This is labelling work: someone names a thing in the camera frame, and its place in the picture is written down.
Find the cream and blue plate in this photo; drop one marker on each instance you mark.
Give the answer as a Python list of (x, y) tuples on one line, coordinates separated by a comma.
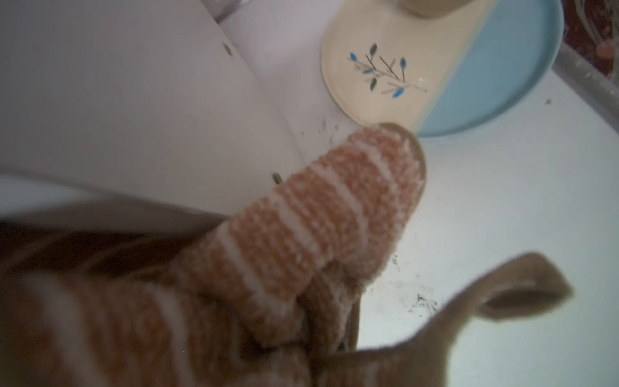
[(382, 63)]

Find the white wooden bookshelf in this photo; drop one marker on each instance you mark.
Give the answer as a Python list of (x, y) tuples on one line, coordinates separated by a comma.
[(131, 116)]

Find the black bowl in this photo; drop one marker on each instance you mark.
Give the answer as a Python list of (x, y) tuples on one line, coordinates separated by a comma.
[(433, 9)]

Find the aluminium cage frame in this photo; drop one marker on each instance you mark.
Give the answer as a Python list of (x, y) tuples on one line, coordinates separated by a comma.
[(591, 85)]

